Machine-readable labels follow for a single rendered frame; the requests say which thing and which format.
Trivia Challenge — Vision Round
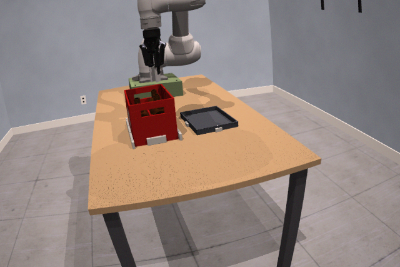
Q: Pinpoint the red bottle crate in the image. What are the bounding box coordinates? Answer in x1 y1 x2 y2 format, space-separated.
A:
124 84 179 147

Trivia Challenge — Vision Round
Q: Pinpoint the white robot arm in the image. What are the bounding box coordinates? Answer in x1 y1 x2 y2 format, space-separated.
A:
132 0 206 83

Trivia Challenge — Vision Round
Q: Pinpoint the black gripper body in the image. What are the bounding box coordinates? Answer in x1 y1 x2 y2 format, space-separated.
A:
143 29 161 50

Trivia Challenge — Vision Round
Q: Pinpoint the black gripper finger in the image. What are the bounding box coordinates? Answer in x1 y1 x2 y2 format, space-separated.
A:
151 41 166 83
139 43 156 82

